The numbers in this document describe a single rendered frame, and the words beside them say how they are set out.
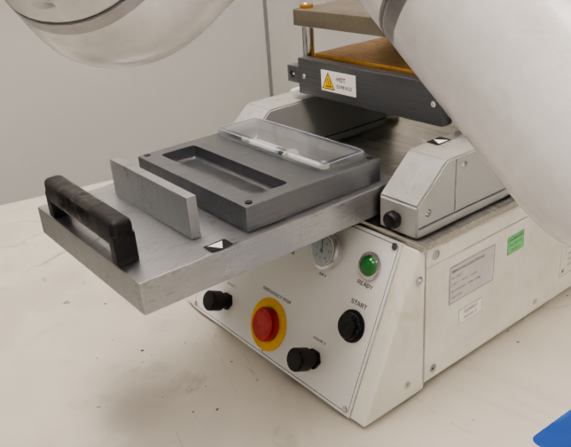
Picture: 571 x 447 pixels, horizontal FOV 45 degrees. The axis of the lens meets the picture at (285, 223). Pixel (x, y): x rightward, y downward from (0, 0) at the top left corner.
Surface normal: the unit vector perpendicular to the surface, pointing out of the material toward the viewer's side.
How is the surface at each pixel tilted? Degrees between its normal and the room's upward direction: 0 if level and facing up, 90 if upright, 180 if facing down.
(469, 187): 90
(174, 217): 90
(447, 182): 90
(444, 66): 96
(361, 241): 65
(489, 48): 76
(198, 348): 0
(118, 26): 130
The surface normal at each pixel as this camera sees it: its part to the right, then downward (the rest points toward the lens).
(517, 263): 0.62, 0.29
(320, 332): -0.73, -0.10
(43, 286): -0.07, -0.90
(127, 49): 0.23, 0.90
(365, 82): -0.78, 0.31
